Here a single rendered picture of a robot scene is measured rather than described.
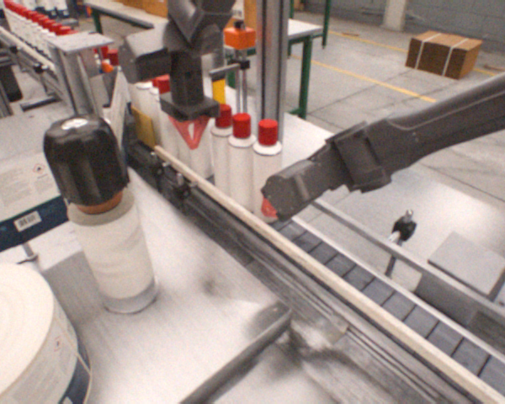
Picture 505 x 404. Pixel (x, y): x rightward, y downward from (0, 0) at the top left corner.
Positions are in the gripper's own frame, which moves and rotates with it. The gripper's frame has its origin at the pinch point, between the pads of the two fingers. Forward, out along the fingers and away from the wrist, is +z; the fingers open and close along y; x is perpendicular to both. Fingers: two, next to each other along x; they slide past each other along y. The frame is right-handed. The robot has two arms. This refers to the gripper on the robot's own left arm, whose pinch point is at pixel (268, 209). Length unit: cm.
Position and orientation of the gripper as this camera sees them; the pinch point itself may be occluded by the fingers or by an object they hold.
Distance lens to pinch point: 66.0
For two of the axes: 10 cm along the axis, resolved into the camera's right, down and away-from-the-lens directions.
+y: -7.0, 4.2, -5.8
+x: 5.5, 8.3, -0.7
